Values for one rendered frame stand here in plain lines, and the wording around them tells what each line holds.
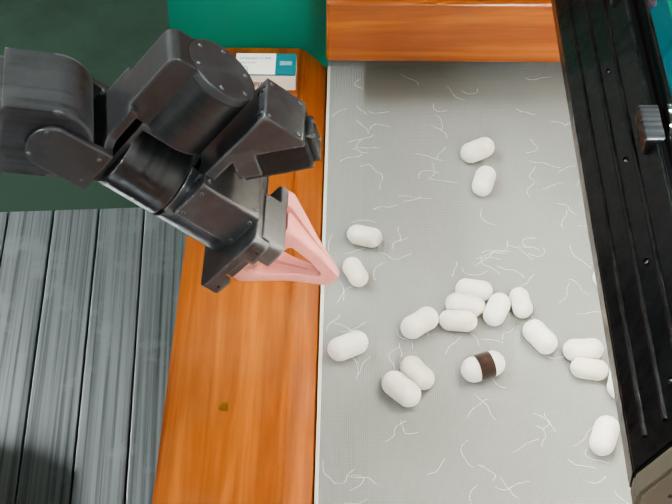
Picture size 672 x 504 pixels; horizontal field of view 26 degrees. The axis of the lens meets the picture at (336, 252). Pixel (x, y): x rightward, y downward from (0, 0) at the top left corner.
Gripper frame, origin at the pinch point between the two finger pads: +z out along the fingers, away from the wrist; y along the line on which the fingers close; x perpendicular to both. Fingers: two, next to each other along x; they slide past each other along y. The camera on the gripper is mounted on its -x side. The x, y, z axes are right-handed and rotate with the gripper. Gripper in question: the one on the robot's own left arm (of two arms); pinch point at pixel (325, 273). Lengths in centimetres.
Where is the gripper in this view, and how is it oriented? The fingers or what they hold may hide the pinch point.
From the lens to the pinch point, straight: 112.4
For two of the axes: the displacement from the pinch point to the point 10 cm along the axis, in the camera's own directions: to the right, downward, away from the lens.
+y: 0.1, -6.9, 7.2
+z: 7.6, 4.7, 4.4
